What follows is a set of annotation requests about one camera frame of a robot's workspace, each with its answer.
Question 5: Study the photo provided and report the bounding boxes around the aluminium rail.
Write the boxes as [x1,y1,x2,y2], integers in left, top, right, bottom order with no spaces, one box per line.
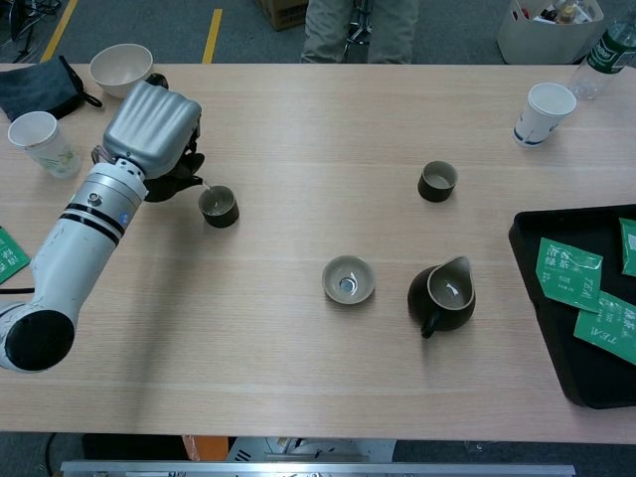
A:
[59,460,576,477]

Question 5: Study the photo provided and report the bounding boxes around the paper cup blue print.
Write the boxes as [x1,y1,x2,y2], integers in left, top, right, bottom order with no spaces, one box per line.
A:
[512,81,578,150]

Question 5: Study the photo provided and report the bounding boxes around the black teapot with handle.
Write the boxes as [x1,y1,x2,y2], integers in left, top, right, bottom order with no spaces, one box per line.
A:
[141,151,206,204]

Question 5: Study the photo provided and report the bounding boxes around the orange object under table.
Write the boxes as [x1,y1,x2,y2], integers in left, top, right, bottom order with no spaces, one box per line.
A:
[181,435,230,462]

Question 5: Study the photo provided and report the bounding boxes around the white cup far right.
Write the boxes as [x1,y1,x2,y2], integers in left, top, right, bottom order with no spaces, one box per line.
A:
[568,4,636,100]

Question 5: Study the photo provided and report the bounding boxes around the dark ceramic pitcher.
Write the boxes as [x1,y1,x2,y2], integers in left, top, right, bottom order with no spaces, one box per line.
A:
[406,255,477,340]

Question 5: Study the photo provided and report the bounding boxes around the black plastic tray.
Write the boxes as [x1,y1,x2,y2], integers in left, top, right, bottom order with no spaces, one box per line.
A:
[507,204,636,410]

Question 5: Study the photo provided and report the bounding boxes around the robot base chassis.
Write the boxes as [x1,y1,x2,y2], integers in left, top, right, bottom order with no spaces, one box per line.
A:
[228,436,397,462]

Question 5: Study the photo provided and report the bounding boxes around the person in khaki trousers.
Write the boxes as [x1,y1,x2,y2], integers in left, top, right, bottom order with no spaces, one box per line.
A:
[300,0,420,65]

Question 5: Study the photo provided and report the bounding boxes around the white storage bin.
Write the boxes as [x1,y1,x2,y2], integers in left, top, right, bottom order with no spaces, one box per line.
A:
[495,0,605,66]

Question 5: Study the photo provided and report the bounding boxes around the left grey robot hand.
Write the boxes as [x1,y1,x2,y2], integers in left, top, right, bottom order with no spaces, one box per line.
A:
[102,73,206,181]

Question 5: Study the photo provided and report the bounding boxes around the paper cup green print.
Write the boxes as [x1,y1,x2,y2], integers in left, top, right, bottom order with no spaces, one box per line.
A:
[7,110,82,180]

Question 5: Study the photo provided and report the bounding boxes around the green tea packet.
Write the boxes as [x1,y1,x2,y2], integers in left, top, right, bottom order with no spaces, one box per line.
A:
[0,226,32,286]
[572,290,636,367]
[618,217,636,278]
[535,237,604,314]

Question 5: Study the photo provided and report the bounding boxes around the cream ceramic bowl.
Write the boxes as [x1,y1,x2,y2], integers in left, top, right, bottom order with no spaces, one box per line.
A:
[88,43,154,100]

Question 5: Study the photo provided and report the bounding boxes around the dark cylindrical teacup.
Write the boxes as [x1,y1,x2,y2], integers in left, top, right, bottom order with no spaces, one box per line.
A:
[416,160,459,204]
[198,185,240,230]

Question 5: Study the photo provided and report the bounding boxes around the metal chair base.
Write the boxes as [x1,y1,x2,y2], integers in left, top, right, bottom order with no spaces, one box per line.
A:
[342,0,374,65]

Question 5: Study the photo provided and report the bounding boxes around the dark fabric pouch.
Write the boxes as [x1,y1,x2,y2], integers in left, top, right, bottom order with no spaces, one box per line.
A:
[0,55,104,123]

